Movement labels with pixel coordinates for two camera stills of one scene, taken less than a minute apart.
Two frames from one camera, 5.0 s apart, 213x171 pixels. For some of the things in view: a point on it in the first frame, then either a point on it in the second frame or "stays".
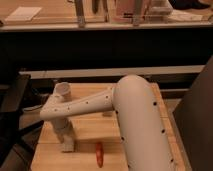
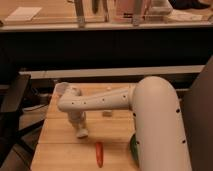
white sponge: x=68 y=148 → x=82 y=133
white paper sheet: x=23 y=13 stays
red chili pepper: x=99 y=154 stays
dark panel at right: x=194 y=119 stays
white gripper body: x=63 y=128 → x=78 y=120
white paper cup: x=62 y=88 stays
